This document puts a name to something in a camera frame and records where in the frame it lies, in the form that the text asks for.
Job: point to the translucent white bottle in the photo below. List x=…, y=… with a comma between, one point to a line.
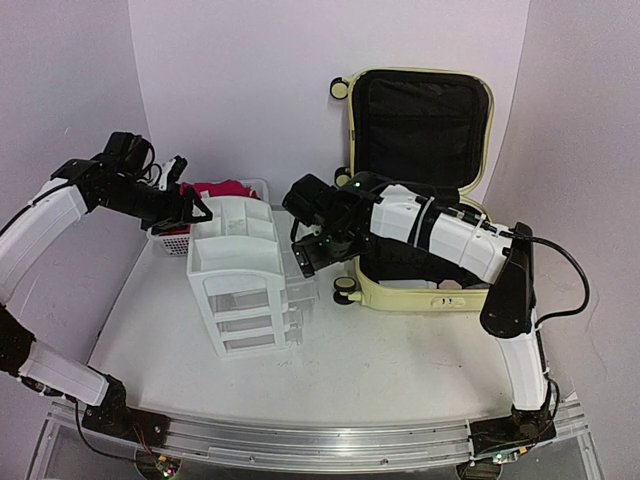
x=407, y=284

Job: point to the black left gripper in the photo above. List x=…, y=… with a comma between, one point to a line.
x=171, y=216

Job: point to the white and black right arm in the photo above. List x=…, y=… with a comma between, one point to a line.
x=427, y=220

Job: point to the magenta pink garment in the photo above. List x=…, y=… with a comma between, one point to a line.
x=208, y=189

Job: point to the white perforated plastic basket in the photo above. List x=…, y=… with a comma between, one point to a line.
x=178, y=245

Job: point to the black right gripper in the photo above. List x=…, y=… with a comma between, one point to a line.
x=310, y=259

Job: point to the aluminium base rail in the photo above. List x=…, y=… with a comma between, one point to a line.
x=330, y=449

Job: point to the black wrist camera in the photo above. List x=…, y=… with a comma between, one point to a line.
x=311, y=201
x=127, y=150

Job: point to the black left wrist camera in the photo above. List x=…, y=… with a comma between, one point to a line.
x=127, y=150

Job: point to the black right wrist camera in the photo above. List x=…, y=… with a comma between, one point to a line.
x=311, y=201

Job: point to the beige hexagonal compact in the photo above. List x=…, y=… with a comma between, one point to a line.
x=450, y=285

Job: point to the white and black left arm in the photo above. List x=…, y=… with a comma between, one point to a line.
x=65, y=256

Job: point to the white plastic drawer organizer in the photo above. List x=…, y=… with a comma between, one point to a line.
x=246, y=282

